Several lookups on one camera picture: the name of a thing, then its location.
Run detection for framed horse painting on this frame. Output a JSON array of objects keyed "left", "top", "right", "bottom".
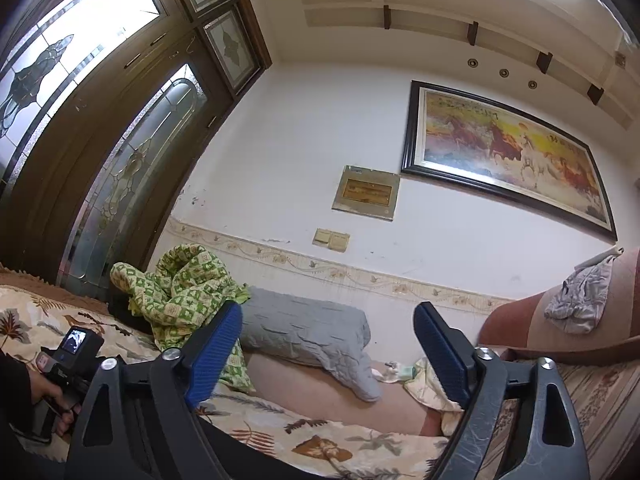
[{"left": 401, "top": 80, "right": 617, "bottom": 240}]

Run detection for red brown headboard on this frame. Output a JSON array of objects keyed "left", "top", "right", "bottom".
[{"left": 477, "top": 248, "right": 639, "bottom": 365}]

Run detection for grey crumpled garment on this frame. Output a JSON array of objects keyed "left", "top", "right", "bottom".
[{"left": 544, "top": 257, "right": 615, "bottom": 335}]

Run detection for leaf pattern beige blanket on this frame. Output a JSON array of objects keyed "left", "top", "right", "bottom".
[{"left": 1, "top": 287, "right": 448, "bottom": 479}]

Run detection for pink mattress sheet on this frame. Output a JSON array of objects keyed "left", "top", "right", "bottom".
[{"left": 245, "top": 352, "right": 442, "bottom": 437}]

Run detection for person's left hand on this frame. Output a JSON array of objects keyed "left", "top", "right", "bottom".
[{"left": 28, "top": 368, "right": 81, "bottom": 440}]

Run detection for brown wooden glass door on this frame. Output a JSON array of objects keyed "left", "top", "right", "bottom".
[{"left": 1, "top": 0, "right": 271, "bottom": 299}]

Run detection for beige wall switch plate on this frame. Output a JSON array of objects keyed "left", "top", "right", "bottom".
[{"left": 312, "top": 229, "right": 350, "bottom": 252}]

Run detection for grey quilted pillow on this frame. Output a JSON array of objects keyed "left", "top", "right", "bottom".
[{"left": 241, "top": 286, "right": 382, "bottom": 403}]

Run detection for cream crumpled cloth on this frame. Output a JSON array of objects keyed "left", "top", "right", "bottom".
[{"left": 402, "top": 358, "right": 464, "bottom": 437}]

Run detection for green white patterned quilt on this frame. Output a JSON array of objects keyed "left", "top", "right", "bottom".
[{"left": 109, "top": 242, "right": 256, "bottom": 395}]

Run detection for small gold framed picture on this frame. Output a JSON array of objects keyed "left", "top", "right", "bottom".
[{"left": 332, "top": 165, "right": 400, "bottom": 221}]

